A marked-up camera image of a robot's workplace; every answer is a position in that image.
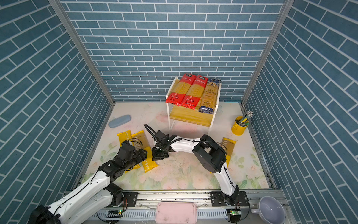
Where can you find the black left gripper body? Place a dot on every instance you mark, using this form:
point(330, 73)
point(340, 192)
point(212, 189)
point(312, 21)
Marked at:
point(136, 158)

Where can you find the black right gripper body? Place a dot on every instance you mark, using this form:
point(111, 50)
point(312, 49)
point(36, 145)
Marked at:
point(160, 152)

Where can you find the yellow Pastatime bag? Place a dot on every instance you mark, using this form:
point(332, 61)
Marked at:
point(229, 146)
point(141, 142)

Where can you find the yellow pasta bag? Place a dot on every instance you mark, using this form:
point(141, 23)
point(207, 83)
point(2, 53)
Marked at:
point(125, 136)

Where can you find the red spaghetti bag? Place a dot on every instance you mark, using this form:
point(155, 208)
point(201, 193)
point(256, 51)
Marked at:
point(180, 90)
point(194, 93)

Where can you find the blue MoliPasta spaghetti bag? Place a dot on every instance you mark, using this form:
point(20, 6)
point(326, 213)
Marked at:
point(209, 97)

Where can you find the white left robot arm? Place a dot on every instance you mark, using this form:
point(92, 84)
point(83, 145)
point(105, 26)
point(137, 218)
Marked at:
point(94, 194)

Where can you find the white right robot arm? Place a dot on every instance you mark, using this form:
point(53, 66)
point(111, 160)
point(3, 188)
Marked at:
point(209, 153)

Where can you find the wooden two-tier shelf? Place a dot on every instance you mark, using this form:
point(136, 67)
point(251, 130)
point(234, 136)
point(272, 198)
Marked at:
point(179, 113)

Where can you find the blue glasses case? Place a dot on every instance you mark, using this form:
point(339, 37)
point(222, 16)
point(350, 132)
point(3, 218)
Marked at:
point(119, 121)

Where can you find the pink tray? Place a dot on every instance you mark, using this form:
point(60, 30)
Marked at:
point(176, 213)

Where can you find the yellow pen cup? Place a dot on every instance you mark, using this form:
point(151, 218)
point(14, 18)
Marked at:
point(239, 128)

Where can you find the pens in cup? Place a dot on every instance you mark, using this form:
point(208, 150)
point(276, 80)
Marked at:
point(245, 119)

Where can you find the lavender mug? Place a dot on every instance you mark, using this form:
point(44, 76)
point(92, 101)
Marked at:
point(270, 210)

